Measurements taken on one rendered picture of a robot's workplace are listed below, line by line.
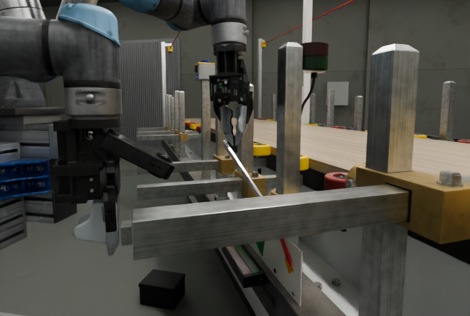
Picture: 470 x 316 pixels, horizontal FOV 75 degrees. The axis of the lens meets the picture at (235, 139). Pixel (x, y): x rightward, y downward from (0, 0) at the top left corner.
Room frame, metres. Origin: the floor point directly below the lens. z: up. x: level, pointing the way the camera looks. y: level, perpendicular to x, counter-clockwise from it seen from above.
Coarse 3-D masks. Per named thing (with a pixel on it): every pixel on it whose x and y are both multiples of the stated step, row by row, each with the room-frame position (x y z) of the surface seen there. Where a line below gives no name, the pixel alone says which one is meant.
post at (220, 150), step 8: (216, 72) 1.06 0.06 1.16; (216, 120) 1.06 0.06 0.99; (216, 128) 1.06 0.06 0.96; (216, 136) 1.07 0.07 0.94; (224, 136) 1.05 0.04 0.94; (216, 144) 1.07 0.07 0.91; (216, 152) 1.07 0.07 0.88; (224, 152) 1.05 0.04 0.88; (216, 176) 1.07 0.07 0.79; (224, 176) 1.05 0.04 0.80
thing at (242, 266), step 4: (228, 248) 0.70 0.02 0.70; (232, 248) 0.70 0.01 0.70; (232, 252) 0.68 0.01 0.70; (236, 252) 0.68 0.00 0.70; (232, 256) 0.66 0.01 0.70; (236, 256) 0.66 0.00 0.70; (240, 256) 0.66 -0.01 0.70; (236, 260) 0.64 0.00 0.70; (240, 260) 0.64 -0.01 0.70; (240, 264) 0.63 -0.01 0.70; (244, 264) 0.63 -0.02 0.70; (240, 268) 0.61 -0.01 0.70; (244, 268) 0.61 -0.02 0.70; (248, 268) 0.61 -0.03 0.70; (244, 272) 0.60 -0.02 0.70; (248, 272) 0.60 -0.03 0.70
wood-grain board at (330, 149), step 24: (192, 120) 2.92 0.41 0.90; (264, 120) 2.92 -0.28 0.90; (312, 144) 1.13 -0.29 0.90; (336, 144) 1.13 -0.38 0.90; (360, 144) 1.13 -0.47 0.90; (432, 144) 1.13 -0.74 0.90; (456, 144) 1.13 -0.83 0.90; (312, 168) 0.82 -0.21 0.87; (336, 168) 0.71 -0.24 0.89; (432, 168) 0.69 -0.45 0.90; (456, 168) 0.69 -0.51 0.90
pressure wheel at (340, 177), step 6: (330, 174) 0.60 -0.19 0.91; (336, 174) 0.61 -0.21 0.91; (342, 174) 0.58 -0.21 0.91; (324, 180) 0.59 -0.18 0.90; (330, 180) 0.57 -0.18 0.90; (336, 180) 0.56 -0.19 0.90; (342, 180) 0.55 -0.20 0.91; (324, 186) 0.59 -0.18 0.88; (330, 186) 0.57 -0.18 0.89; (336, 186) 0.56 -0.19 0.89; (342, 186) 0.55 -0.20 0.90
